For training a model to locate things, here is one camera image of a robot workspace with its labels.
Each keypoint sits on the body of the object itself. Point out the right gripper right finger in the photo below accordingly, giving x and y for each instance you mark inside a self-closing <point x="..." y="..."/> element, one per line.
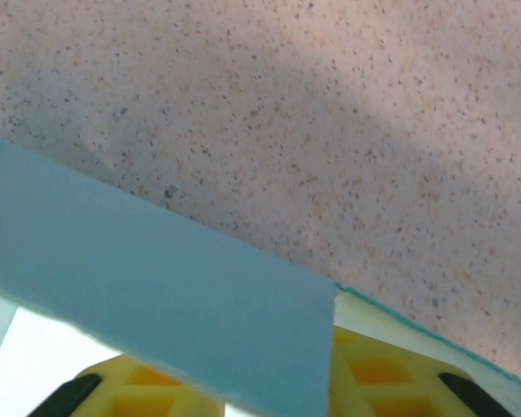
<point x="382" y="382"/>

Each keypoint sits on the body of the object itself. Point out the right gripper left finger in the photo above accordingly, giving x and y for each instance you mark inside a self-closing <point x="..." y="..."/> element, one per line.
<point x="126" y="391"/>

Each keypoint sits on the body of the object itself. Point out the light blue paper box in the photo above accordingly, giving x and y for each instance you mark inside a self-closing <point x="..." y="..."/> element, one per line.
<point x="156" y="269"/>

